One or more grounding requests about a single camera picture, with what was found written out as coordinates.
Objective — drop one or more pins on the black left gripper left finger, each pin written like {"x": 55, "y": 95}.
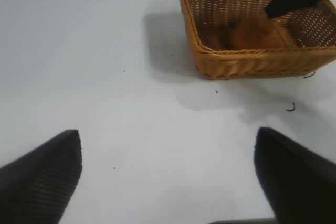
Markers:
{"x": 42, "y": 182}

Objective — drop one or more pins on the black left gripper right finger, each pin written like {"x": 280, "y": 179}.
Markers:
{"x": 296, "y": 179}

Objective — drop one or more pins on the woven wicker rectangular basket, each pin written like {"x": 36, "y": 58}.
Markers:
{"x": 249, "y": 62}

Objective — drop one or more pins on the black thread piece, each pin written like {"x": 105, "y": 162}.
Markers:
{"x": 309, "y": 75}
{"x": 291, "y": 109}

